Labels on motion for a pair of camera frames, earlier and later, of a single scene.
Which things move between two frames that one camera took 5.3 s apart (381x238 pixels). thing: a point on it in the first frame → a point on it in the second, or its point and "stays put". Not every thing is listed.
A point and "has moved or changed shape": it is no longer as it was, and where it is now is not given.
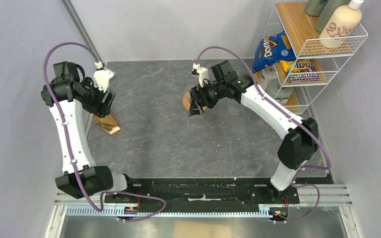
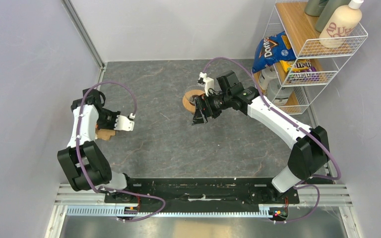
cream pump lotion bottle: [343, 22] stays put
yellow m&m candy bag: [300, 70] stays put
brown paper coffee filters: [107, 123] has moved or changed shape
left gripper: [99, 109] → [112, 125]
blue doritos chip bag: [271, 50] stays put
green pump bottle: [330, 8] stays put
